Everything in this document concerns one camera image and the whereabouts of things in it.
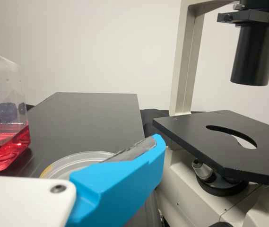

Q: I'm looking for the red liquid bottle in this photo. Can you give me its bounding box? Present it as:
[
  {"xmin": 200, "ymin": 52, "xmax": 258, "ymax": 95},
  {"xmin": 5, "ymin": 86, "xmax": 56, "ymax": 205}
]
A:
[{"xmin": 0, "ymin": 18, "xmax": 32, "ymax": 171}]

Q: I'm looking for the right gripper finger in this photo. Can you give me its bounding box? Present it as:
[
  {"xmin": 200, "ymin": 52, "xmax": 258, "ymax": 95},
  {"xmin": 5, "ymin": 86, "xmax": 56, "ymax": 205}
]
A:
[{"xmin": 65, "ymin": 133, "xmax": 167, "ymax": 227}]

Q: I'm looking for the cream microscope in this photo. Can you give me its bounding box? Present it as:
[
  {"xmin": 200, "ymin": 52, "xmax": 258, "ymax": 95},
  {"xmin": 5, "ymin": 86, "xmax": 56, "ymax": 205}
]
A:
[{"xmin": 143, "ymin": 0, "xmax": 269, "ymax": 227}]

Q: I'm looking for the black platform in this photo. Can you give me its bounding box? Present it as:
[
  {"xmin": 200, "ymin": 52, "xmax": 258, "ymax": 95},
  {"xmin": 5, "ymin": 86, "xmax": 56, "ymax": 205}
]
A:
[{"xmin": 0, "ymin": 92, "xmax": 147, "ymax": 180}]

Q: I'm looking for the petri dish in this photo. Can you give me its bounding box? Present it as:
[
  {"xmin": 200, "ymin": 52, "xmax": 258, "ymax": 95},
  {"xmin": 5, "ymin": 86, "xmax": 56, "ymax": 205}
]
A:
[{"xmin": 39, "ymin": 151, "xmax": 116, "ymax": 182}]

